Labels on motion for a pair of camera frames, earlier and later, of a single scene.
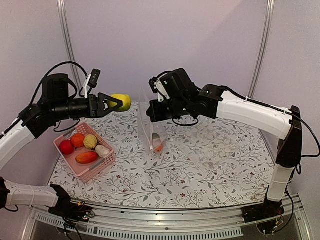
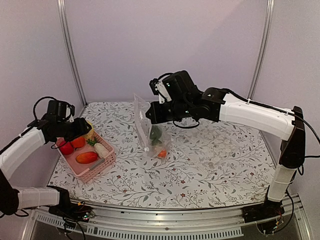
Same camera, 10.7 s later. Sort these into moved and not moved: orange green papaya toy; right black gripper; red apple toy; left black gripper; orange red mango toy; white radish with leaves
Moved: orange green papaya toy; left black gripper
Not moved: white radish with leaves; red apple toy; orange red mango toy; right black gripper
